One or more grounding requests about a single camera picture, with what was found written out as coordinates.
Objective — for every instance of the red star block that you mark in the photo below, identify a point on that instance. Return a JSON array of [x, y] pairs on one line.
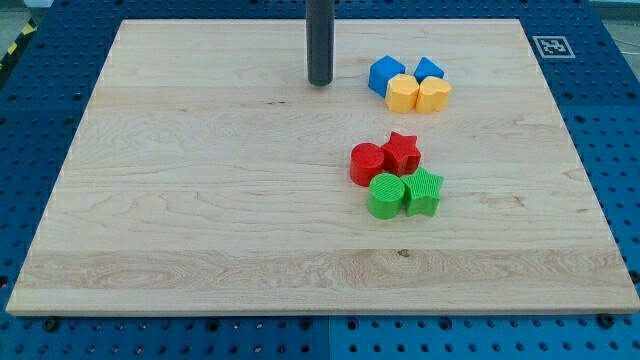
[[401, 154]]

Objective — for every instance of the green star block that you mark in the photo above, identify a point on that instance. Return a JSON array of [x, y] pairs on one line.
[[422, 192]]

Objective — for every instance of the yellow hexagon block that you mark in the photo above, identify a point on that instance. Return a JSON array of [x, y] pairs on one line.
[[401, 94]]

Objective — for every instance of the blue triangular block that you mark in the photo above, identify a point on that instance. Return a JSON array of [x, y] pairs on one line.
[[427, 68]]

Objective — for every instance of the blue cube block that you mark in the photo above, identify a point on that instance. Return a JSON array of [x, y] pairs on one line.
[[382, 71]]

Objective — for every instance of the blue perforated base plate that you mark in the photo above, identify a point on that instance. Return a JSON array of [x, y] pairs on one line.
[[42, 101]]

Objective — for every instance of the dark grey cylindrical robot tool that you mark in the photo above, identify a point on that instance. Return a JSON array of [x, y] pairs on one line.
[[319, 16]]

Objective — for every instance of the light wooden board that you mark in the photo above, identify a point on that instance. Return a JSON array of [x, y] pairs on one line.
[[207, 177]]

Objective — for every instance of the red cylinder block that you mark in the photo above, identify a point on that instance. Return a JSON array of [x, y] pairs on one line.
[[366, 161]]

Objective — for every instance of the yellow heart block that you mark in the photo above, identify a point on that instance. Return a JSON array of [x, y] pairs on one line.
[[433, 95]]

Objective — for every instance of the white fiducial marker tag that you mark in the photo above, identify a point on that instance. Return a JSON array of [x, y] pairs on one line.
[[553, 47]]

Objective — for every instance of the green cylinder block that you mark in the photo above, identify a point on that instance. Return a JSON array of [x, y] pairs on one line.
[[385, 197]]

